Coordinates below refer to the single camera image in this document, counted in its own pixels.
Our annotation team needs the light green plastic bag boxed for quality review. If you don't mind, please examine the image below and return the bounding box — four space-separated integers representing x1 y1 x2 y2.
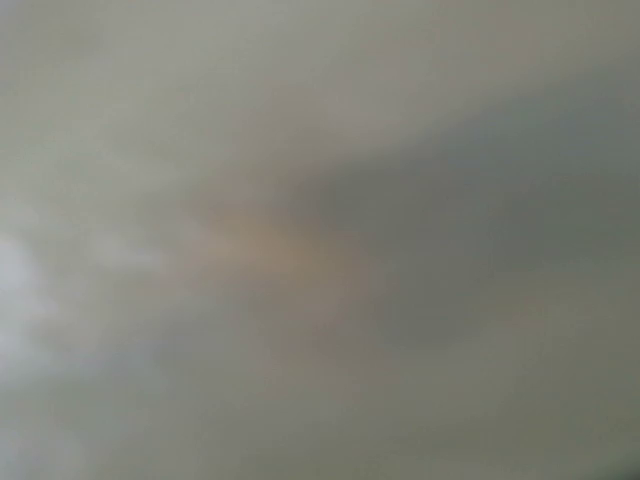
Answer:
1 1 639 479

